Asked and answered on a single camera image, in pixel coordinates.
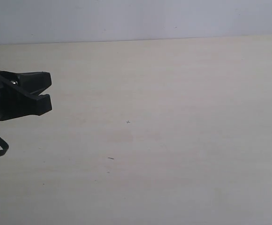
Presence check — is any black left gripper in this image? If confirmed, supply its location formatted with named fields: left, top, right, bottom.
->
left=0, top=71, right=52, bottom=121

